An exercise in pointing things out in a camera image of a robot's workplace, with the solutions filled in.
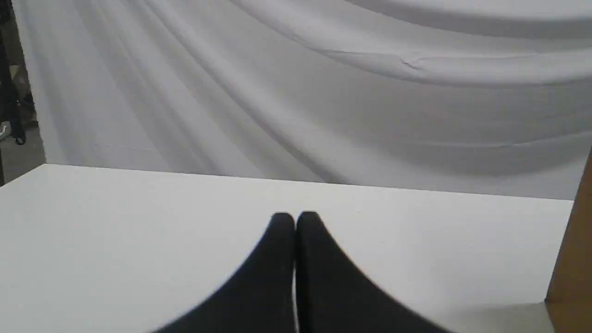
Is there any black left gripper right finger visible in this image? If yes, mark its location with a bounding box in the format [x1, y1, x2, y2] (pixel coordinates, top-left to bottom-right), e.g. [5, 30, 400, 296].
[295, 211, 444, 333]

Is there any brown paper bag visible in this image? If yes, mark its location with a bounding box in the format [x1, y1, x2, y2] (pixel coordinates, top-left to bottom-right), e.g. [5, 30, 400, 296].
[545, 156, 592, 333]

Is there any white draped backdrop cloth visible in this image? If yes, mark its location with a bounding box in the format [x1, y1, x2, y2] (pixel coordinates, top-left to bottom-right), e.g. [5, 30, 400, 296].
[12, 0, 591, 199]

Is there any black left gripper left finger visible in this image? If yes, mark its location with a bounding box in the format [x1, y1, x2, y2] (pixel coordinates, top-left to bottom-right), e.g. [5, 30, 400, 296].
[159, 213, 296, 333]

